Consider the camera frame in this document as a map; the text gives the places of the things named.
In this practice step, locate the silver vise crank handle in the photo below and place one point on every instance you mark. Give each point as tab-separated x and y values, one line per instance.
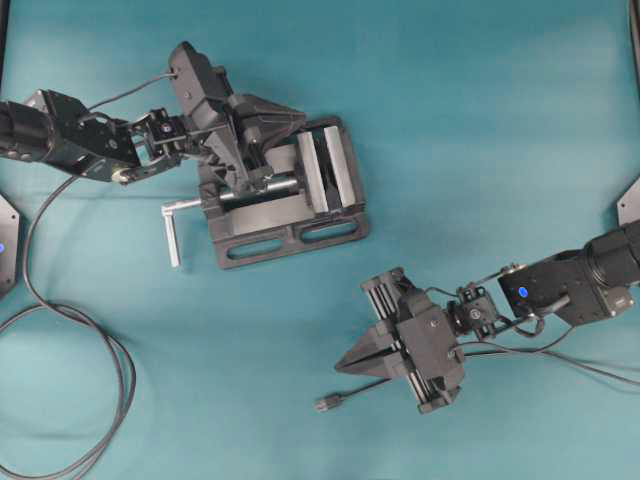
168	213

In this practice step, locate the black bench vise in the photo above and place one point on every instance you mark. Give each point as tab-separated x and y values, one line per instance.
314	200

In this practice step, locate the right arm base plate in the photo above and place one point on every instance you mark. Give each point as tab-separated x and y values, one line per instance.
628	205

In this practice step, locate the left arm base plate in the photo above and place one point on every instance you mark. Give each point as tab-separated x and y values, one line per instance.
9	240

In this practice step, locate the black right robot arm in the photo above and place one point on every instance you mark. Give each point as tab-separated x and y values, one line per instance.
579	286

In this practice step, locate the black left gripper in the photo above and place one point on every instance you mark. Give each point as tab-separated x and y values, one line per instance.
233	129

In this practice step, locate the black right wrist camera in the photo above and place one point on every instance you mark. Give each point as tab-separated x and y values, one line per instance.
427	335

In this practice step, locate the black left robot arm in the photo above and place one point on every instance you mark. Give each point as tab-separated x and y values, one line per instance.
59	131

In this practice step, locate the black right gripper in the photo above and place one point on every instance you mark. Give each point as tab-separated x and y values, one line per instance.
380	352

